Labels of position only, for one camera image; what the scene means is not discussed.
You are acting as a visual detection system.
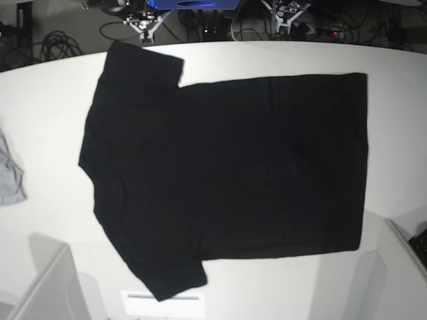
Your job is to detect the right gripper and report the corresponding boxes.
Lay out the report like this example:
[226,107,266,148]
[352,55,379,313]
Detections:
[123,12,163,43]

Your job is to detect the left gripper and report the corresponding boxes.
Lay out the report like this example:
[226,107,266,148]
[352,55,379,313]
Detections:
[262,1,306,35]

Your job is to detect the black T-shirt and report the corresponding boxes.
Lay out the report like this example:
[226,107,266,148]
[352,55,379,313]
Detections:
[79,43,368,301]

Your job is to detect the left white partition panel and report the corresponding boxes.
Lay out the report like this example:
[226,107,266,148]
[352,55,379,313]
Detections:
[1,233,109,319]

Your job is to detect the white partition panel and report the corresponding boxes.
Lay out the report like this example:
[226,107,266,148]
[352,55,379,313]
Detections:
[342,220,426,319]
[1,233,109,319]

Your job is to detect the coiled black cable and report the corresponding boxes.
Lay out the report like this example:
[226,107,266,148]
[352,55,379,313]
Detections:
[39,30,84,63]

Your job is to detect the blue computer case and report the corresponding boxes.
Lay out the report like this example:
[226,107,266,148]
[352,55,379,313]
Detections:
[147,0,241,10]

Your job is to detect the grey cloth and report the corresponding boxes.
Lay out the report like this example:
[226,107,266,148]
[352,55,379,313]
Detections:
[0,131,27,206]

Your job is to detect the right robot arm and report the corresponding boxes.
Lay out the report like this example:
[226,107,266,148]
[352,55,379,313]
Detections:
[82,0,170,43]

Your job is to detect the right white partition panel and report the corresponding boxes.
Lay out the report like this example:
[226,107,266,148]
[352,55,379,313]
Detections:
[342,220,426,319]

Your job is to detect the black keyboard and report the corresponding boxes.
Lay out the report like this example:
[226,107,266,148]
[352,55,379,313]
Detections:
[409,229,427,267]

